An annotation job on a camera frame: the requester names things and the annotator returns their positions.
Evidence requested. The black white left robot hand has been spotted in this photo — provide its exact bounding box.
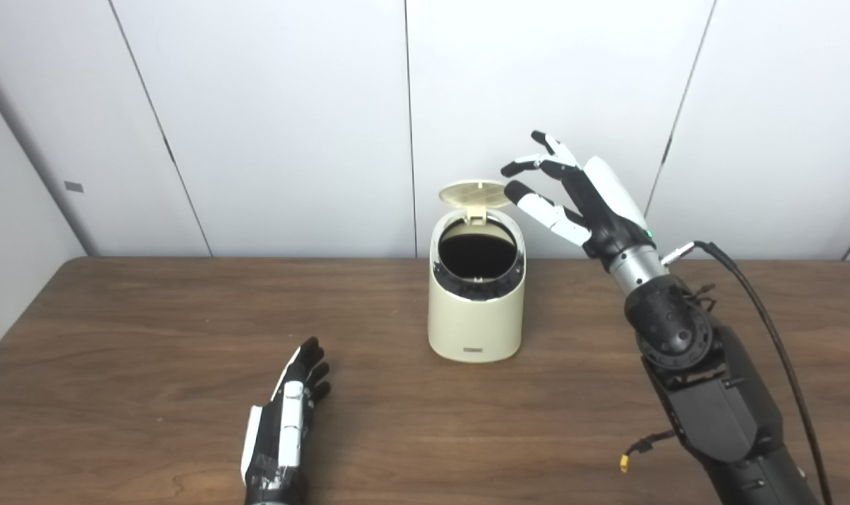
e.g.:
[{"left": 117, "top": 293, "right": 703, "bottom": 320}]
[{"left": 240, "top": 337, "right": 331, "bottom": 503}]

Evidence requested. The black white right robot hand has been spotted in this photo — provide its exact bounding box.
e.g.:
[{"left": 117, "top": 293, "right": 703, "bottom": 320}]
[{"left": 501, "top": 130, "right": 657, "bottom": 271}]

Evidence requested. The cream round bin lid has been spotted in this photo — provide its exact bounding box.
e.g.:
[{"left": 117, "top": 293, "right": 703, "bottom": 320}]
[{"left": 439, "top": 180, "right": 514, "bottom": 225}]

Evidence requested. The cream-colored bin body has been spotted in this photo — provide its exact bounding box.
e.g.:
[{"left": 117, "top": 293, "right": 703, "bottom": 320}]
[{"left": 428, "top": 208, "right": 527, "bottom": 363}]

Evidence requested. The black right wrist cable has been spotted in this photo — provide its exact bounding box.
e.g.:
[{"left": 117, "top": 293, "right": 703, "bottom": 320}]
[{"left": 661, "top": 241, "right": 834, "bottom": 505}]

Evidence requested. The thin wire with yellow connector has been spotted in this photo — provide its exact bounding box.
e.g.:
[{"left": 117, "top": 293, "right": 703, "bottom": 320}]
[{"left": 620, "top": 429, "right": 678, "bottom": 473}]

